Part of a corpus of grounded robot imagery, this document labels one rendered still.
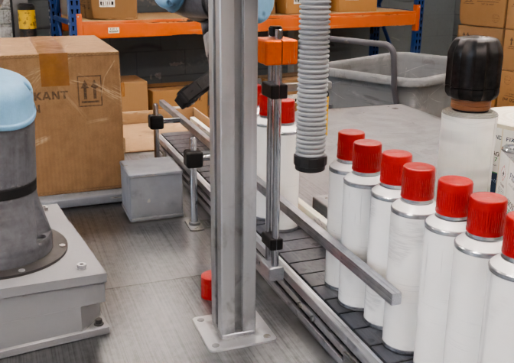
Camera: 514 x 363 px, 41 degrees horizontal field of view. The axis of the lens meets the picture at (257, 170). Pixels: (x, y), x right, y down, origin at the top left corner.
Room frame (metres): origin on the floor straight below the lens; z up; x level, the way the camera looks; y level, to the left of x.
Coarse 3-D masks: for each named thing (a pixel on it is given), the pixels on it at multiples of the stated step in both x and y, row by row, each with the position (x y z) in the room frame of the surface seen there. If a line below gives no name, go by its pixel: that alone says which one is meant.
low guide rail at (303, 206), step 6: (192, 120) 1.65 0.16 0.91; (198, 120) 1.63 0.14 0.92; (198, 126) 1.60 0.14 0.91; (204, 126) 1.57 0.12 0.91; (204, 132) 1.55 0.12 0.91; (300, 204) 1.04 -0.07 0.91; (306, 204) 1.04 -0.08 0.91; (306, 210) 1.02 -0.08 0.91; (312, 210) 1.01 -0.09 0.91; (312, 216) 1.00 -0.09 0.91; (318, 216) 0.99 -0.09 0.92; (318, 222) 0.98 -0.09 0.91; (324, 222) 0.96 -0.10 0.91; (324, 228) 0.96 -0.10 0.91
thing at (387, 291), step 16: (176, 112) 1.50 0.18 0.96; (192, 128) 1.36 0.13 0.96; (208, 144) 1.26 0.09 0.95; (288, 208) 0.89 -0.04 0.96; (304, 224) 0.84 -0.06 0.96; (320, 240) 0.80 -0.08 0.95; (336, 240) 0.78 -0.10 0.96; (336, 256) 0.76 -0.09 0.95; (352, 256) 0.73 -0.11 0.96; (368, 272) 0.69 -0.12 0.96; (384, 288) 0.65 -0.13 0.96
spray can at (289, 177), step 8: (288, 104) 1.01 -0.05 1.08; (288, 112) 1.01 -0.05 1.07; (288, 120) 1.01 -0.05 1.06; (288, 128) 1.01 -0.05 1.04; (288, 136) 1.01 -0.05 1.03; (288, 144) 1.01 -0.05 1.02; (288, 152) 1.01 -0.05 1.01; (288, 160) 1.01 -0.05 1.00; (288, 168) 1.01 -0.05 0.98; (280, 176) 1.00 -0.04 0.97; (288, 176) 1.01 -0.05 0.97; (296, 176) 1.01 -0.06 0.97; (280, 184) 1.00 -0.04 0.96; (288, 184) 1.01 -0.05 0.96; (296, 184) 1.01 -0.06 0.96; (280, 192) 1.00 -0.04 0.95; (288, 192) 1.01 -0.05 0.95; (296, 192) 1.02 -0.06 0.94; (288, 200) 1.01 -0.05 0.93; (296, 200) 1.02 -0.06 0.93; (280, 216) 1.00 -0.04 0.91; (280, 224) 1.00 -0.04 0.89; (288, 224) 1.01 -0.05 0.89; (296, 224) 1.02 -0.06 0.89; (280, 232) 1.00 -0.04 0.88
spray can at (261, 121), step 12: (264, 96) 1.07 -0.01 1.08; (264, 108) 1.06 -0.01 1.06; (264, 120) 1.06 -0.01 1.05; (264, 132) 1.05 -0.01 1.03; (264, 144) 1.05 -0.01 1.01; (264, 156) 1.05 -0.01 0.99; (264, 168) 1.05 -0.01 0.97; (264, 180) 1.05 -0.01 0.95; (264, 204) 1.05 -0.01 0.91; (264, 216) 1.05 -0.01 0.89
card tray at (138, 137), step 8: (128, 112) 1.94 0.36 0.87; (136, 112) 1.94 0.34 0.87; (144, 112) 1.95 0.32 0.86; (152, 112) 1.96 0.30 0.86; (160, 112) 1.97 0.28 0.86; (184, 112) 1.99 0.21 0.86; (192, 112) 2.00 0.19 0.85; (200, 112) 1.93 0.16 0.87; (128, 120) 1.94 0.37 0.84; (136, 120) 1.94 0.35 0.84; (144, 120) 1.95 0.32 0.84; (200, 120) 1.93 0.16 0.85; (208, 120) 1.86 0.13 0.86; (128, 128) 1.88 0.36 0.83; (136, 128) 1.88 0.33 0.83; (144, 128) 1.88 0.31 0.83; (168, 128) 1.88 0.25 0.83; (176, 128) 1.88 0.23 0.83; (184, 128) 1.89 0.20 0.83; (128, 136) 1.79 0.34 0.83; (136, 136) 1.79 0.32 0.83; (144, 136) 1.79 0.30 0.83; (152, 136) 1.80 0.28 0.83; (128, 144) 1.71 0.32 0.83; (136, 144) 1.71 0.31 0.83; (144, 144) 1.71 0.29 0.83; (152, 144) 1.71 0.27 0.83; (128, 152) 1.64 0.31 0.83; (136, 152) 1.65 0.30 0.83
